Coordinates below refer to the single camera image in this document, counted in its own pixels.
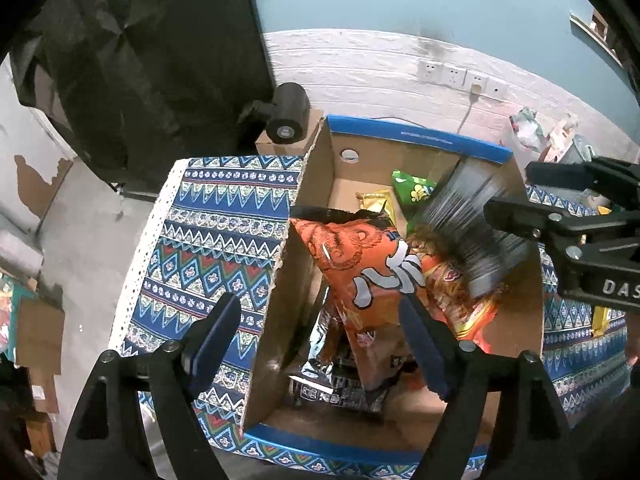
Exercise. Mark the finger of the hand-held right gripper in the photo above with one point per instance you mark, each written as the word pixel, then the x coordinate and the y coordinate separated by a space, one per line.
pixel 520 217
pixel 575 175

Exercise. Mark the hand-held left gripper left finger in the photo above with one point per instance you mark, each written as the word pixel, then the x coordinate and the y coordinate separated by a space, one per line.
pixel 215 332

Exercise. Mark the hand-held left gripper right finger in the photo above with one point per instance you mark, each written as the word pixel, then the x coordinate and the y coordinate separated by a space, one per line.
pixel 425 347

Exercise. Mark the yellow-orange snack bag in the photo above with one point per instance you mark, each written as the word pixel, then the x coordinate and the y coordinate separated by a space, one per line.
pixel 601 320

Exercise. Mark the red-orange snack packet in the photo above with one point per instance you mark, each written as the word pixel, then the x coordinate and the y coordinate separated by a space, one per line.
pixel 460 305

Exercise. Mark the silver and brown snack bag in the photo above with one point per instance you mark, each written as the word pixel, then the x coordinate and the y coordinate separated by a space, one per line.
pixel 460 210

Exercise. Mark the green snack packet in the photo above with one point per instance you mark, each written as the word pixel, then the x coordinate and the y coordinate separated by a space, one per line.
pixel 415 190

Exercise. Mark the blue-edged cardboard box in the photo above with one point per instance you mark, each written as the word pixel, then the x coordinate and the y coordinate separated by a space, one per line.
pixel 310 280

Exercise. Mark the silver foil packet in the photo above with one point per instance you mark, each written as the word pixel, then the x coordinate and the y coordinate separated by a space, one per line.
pixel 325 390

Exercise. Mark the orange patterned snack bag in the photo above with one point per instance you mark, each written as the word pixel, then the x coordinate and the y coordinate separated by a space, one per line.
pixel 345 255

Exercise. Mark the gold snack packet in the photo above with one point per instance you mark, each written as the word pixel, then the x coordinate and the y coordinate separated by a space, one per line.
pixel 375 202

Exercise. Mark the white and green plastic bag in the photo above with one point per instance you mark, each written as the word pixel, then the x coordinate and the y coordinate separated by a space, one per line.
pixel 527 127

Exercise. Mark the blue patterned tablecloth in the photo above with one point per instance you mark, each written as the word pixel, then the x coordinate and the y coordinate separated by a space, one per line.
pixel 210 240

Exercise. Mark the flat cardboard piece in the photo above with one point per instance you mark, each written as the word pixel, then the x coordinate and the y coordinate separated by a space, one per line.
pixel 40 335

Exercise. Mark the black cylinder device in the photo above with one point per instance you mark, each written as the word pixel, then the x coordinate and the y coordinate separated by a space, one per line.
pixel 287 110

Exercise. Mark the black plastic sheet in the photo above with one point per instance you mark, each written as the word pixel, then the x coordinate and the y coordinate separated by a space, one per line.
pixel 150 60

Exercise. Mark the white wall socket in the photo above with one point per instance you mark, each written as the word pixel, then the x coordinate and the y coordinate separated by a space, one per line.
pixel 496 89
pixel 453 76
pixel 476 79
pixel 430 71

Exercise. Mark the wall shelf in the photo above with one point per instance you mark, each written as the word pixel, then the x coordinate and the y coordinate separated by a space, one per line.
pixel 597 30

